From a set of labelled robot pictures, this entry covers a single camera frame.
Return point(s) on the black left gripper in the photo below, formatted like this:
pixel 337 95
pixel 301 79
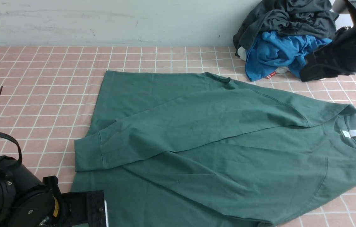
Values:
pixel 75 208

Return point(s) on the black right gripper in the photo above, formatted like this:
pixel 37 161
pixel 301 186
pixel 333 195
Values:
pixel 337 58

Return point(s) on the green long-sleeve shirt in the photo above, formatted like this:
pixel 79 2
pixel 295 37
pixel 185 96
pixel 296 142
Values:
pixel 201 150

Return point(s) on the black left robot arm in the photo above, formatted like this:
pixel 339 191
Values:
pixel 26 201

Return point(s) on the dark grey crumpled garment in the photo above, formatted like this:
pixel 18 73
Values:
pixel 287 18

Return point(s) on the blue crumpled garment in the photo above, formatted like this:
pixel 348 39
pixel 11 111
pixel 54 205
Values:
pixel 271 51

